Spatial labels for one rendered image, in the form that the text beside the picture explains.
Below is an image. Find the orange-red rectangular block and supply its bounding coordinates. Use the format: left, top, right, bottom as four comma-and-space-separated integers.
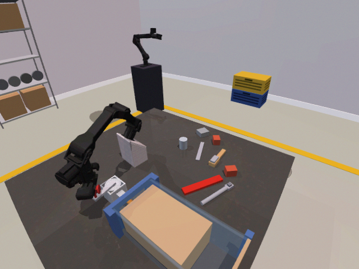
224, 165, 237, 177
213, 135, 220, 145

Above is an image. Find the red long bar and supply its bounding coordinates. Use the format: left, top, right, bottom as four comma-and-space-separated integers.
182, 175, 223, 195

